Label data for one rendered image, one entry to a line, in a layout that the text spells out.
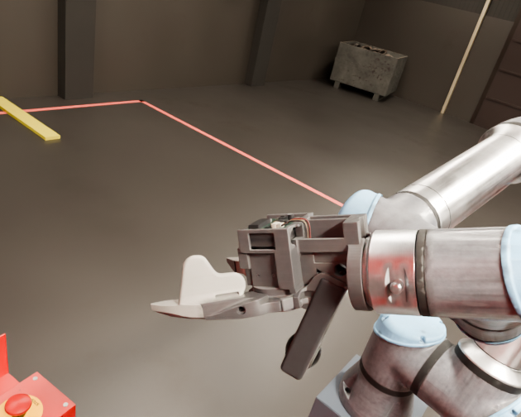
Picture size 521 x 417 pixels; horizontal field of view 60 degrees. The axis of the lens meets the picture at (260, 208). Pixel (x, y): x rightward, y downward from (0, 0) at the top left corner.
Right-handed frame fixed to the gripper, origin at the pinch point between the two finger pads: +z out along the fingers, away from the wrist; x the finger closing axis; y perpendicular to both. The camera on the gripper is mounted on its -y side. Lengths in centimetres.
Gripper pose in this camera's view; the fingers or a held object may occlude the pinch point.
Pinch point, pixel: (193, 286)
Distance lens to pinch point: 51.5
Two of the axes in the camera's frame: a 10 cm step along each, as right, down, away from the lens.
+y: -1.3, -9.8, -1.6
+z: -8.9, 0.5, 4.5
